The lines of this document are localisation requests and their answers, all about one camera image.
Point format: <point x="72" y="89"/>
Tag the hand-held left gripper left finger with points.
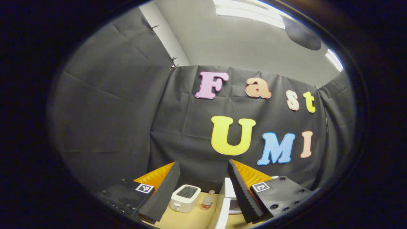
<point x="162" y="194"/>

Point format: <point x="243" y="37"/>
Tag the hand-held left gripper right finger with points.
<point x="240" y="194"/>

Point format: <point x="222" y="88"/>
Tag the white microwave oven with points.
<point x="222" y="213"/>

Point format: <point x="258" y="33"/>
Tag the white toaster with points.
<point x="185" y="198"/>

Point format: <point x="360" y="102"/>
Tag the clear water bottle red label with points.
<point x="207" y="201"/>

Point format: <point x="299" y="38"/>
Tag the black backdrop cloth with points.
<point x="127" y="111"/>

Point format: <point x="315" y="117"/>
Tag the small ceiling light panel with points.
<point x="334" y="59"/>

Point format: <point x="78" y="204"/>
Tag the long ceiling light panel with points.
<point x="251" y="12"/>

